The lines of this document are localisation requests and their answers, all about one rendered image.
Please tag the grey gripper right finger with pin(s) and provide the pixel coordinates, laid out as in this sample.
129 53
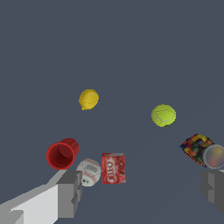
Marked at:
215 187

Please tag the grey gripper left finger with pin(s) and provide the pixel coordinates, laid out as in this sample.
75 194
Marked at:
66 194

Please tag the white baseball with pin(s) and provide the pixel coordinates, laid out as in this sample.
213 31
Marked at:
89 172

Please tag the multicoloured toy block jar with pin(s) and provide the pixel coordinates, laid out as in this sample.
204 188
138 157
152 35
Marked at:
200 150

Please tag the red plastic cup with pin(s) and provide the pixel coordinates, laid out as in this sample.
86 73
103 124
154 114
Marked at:
63 153

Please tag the red gelatin box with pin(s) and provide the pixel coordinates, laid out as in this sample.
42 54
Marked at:
113 168

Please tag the yellow-green tennis ball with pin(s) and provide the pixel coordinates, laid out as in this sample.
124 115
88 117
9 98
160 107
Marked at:
163 115

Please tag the yellow lemon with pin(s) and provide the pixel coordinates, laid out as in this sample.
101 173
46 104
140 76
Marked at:
88 99

